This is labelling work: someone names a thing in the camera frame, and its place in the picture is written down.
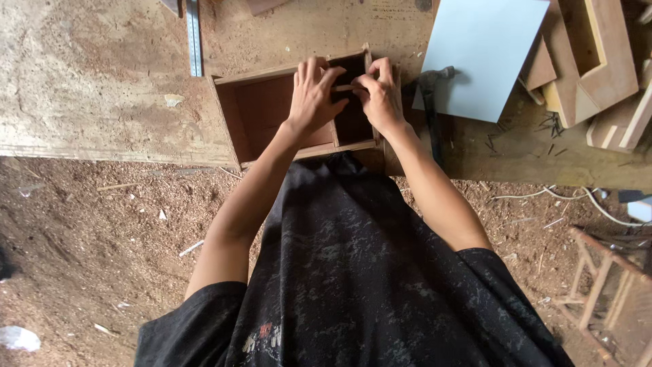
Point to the stack of wooden boards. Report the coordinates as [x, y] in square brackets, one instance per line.
[619, 127]

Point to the white laminate panel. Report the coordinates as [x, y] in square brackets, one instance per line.
[481, 56]

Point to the crumpled white plastic scrap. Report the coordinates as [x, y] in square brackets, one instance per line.
[19, 338]

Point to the person's left hand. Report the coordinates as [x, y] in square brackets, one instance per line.
[311, 104]

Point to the small brown plywood piece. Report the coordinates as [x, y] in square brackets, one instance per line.
[539, 69]

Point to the person's right hand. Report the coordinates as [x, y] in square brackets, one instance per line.
[383, 104]

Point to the black patterned shirt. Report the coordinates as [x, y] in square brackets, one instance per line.
[356, 285]

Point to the wooden slatted frame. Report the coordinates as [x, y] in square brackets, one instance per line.
[611, 300]

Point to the scattered black nails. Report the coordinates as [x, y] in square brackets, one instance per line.
[551, 125]

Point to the small white box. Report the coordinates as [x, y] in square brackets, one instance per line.
[640, 210]

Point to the long metal ruler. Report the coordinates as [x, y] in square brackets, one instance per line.
[194, 35]

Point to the open brown wooden box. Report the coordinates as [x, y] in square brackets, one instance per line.
[260, 109]

